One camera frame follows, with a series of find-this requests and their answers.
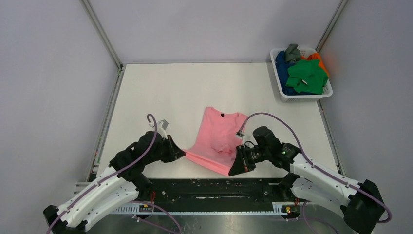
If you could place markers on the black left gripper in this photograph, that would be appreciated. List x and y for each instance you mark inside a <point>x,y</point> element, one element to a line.
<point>171,148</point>

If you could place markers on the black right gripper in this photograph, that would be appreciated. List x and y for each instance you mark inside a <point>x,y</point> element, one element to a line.
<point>242,157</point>

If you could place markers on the pink t shirt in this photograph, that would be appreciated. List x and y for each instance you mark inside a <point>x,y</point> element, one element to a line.
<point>216,142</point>

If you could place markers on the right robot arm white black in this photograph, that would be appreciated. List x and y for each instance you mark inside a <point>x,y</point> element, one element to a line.
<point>360,204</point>

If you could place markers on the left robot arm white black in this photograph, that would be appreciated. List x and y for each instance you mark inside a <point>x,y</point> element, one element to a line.
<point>121,182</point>

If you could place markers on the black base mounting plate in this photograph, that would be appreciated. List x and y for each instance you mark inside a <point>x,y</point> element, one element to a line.
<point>223,190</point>

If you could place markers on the blue t shirt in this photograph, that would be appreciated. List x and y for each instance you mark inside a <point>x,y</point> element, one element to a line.
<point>282,71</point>

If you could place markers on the green t shirt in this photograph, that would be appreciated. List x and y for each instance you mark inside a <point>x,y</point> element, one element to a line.
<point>307,76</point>

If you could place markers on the grey t shirt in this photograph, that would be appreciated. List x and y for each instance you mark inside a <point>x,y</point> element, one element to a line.
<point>292,54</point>

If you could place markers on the orange t shirt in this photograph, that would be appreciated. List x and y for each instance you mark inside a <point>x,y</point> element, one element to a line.
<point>317,56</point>

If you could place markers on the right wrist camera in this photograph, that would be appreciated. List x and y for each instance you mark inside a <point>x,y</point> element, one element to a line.
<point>240,134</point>

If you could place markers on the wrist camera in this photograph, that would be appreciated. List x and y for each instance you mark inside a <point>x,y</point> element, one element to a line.
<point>162,128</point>
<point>240,134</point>

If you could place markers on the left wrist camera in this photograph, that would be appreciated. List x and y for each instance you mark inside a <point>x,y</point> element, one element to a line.
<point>162,128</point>

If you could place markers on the white slotted cable duct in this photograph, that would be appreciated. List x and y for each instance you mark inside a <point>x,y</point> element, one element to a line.
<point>264,208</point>

